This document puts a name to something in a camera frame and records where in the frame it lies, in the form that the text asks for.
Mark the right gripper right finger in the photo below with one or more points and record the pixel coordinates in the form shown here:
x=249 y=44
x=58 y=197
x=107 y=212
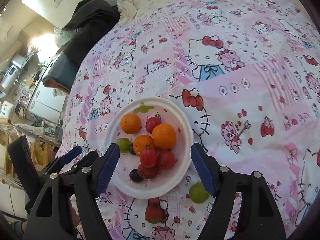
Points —
x=246 y=197

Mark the medium orange mandarin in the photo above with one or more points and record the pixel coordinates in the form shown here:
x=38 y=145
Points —
x=130 y=123

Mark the dark purple grape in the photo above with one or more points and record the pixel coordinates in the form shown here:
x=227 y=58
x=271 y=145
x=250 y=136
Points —
x=135 y=177

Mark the small orange mandarin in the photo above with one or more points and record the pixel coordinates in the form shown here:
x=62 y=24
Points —
x=141 y=142

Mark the red strawberry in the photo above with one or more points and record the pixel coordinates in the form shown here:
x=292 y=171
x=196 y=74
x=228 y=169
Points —
x=153 y=213
x=147 y=173

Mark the pink strawberry plate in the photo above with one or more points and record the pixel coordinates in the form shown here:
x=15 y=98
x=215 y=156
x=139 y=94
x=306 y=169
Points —
x=166 y=179

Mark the Hello Kitty pink bedsheet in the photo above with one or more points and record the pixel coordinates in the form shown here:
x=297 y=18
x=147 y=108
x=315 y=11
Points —
x=249 y=88

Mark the green lime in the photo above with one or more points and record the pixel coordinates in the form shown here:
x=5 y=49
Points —
x=198 y=194
x=124 y=144

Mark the black jacket on chair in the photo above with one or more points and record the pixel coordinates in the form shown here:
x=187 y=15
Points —
x=92 y=20

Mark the white plastic bag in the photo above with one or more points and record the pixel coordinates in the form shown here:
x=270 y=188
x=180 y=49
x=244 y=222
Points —
x=62 y=36

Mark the large orange mandarin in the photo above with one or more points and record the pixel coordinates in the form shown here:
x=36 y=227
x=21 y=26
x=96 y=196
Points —
x=164 y=136

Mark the teal armchair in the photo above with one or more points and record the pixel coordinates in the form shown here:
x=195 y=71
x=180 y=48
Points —
x=61 y=74

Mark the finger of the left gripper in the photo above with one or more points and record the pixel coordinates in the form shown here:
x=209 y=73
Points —
x=85 y=161
x=56 y=165

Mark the red tomato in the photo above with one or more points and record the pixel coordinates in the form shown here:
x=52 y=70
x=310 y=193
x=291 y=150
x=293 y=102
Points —
x=166 y=160
x=148 y=157
x=152 y=123

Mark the white kitchen cabinet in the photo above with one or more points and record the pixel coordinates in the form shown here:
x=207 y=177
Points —
x=43 y=103

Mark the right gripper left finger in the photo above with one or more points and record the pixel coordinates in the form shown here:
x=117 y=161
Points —
x=51 y=216

